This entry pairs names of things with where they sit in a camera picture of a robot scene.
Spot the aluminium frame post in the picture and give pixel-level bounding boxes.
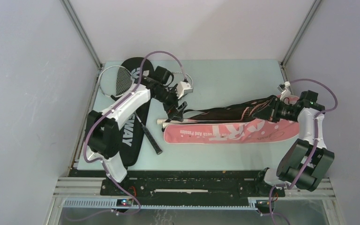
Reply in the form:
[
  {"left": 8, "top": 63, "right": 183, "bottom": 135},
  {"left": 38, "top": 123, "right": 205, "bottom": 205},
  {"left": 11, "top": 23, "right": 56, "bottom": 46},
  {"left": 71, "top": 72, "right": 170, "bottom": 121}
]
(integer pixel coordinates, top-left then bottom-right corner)
[
  {"left": 281, "top": 0, "right": 323, "bottom": 68},
  {"left": 61, "top": 0, "right": 103, "bottom": 170}
]

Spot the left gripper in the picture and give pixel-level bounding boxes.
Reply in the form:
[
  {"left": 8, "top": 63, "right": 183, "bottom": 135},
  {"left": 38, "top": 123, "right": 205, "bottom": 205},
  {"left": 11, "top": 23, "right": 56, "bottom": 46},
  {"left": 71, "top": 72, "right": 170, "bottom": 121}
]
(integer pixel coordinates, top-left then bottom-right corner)
[{"left": 154, "top": 84, "right": 187, "bottom": 122}]

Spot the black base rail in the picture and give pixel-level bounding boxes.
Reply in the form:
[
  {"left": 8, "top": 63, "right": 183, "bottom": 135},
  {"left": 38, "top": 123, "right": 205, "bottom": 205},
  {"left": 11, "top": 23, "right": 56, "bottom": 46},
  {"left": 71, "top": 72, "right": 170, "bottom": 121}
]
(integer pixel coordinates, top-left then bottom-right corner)
[{"left": 69, "top": 169, "right": 271, "bottom": 207}]

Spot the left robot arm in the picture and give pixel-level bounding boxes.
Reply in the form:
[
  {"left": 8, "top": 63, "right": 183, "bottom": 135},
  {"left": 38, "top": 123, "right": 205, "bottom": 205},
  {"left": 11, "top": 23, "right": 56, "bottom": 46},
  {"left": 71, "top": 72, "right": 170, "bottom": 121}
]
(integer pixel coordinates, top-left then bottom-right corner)
[{"left": 83, "top": 65, "right": 193, "bottom": 195}]

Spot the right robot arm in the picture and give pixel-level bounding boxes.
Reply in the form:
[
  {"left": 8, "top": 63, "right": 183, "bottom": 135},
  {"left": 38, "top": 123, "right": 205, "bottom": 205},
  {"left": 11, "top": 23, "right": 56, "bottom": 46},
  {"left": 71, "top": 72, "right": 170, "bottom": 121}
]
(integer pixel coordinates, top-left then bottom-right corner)
[{"left": 252, "top": 90, "right": 334, "bottom": 192}]

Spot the pink sport racket bag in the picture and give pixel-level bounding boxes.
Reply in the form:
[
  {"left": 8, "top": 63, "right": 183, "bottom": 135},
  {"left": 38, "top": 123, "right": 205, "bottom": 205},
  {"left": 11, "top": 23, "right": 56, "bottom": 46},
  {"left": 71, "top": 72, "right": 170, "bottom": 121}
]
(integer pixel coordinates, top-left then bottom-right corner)
[{"left": 162, "top": 96, "right": 299, "bottom": 144}]

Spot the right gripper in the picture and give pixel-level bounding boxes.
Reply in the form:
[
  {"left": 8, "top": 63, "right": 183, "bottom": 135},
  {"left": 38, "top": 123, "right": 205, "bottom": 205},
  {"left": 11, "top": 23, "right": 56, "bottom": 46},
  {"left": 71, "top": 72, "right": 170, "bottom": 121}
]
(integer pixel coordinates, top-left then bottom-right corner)
[{"left": 253, "top": 97, "right": 298, "bottom": 123}]

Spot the black racket bag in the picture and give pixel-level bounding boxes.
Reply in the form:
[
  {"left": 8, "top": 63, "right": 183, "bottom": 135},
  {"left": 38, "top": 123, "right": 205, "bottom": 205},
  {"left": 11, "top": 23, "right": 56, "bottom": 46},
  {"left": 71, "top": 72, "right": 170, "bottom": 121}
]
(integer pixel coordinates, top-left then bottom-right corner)
[{"left": 119, "top": 57, "right": 150, "bottom": 167}]

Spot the white racket under pink bag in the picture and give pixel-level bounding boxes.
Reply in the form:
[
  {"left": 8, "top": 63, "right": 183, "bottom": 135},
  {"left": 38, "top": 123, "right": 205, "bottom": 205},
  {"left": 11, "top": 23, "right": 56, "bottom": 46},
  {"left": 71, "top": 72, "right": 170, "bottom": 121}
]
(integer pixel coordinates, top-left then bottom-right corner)
[{"left": 172, "top": 71, "right": 194, "bottom": 86}]

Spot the right aluminium frame post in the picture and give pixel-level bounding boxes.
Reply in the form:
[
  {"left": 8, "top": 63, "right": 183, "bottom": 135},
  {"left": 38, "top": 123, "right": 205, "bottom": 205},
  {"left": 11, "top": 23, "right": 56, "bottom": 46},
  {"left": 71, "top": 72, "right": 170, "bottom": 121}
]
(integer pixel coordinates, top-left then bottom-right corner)
[{"left": 281, "top": 0, "right": 323, "bottom": 68}]

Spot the left aluminium frame post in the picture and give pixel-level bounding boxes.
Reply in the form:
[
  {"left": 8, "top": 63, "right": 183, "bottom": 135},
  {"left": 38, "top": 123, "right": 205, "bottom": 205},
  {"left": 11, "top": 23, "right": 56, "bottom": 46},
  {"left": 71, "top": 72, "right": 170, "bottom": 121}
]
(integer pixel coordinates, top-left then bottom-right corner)
[{"left": 61, "top": 0, "right": 103, "bottom": 170}]

